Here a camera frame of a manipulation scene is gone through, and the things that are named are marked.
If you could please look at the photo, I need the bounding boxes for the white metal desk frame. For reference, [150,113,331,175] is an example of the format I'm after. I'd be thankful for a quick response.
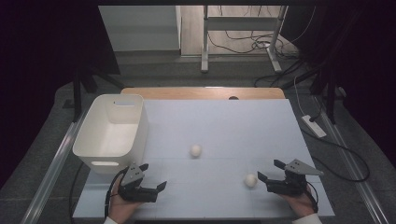
[200,5,289,74]

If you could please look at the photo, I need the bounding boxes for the aluminium rail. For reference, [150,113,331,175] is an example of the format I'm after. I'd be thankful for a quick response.
[20,108,92,224]
[312,94,390,224]

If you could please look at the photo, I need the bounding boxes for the person's left hand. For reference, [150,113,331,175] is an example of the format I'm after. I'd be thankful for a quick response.
[107,178,144,224]

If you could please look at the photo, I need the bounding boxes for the person's right hand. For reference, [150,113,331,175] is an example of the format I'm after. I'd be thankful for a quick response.
[279,183,318,222]

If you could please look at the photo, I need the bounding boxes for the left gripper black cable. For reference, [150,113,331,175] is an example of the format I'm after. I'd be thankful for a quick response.
[104,167,129,220]

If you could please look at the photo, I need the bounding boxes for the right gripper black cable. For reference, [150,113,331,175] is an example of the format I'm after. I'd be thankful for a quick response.
[306,181,319,215]

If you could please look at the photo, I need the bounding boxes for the white plastic bin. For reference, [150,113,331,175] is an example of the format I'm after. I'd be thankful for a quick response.
[72,93,149,175]

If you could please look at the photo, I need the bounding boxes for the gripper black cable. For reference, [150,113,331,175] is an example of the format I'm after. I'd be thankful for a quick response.
[306,181,319,215]
[104,167,129,220]

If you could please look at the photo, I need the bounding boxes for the white power strip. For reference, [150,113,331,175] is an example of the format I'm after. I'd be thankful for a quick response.
[301,114,328,139]

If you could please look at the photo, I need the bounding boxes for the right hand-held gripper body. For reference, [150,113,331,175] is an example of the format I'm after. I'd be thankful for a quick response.
[265,158,325,198]

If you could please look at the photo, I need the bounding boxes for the thin black cable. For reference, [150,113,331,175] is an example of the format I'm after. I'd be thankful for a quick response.
[68,161,85,224]

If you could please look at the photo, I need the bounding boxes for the white ball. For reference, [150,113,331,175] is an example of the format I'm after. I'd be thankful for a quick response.
[190,144,203,159]
[244,173,259,189]

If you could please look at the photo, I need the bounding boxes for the thick black floor cables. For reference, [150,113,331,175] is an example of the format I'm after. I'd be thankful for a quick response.
[253,59,316,89]

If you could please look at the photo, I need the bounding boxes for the tangled black floor cables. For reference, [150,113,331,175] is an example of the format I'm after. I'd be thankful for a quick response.
[207,5,317,59]

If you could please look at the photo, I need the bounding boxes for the black tripod stand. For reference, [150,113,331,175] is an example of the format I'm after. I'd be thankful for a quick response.
[64,66,125,122]

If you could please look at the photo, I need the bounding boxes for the black curtain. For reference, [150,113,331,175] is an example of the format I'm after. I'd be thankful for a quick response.
[279,0,396,169]
[0,0,120,188]

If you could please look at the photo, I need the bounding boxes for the thin white cable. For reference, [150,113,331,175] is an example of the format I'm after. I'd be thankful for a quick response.
[292,74,307,116]

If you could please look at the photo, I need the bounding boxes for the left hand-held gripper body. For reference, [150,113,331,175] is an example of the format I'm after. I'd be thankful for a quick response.
[117,162,159,203]

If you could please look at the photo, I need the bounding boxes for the black looped floor cable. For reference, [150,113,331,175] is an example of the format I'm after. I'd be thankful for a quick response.
[300,127,371,183]

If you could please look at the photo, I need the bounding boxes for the black metal stand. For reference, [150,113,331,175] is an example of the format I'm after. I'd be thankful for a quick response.
[311,68,339,125]

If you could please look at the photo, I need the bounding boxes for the white cabinet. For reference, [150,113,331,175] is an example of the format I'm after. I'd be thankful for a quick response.
[98,5,182,52]

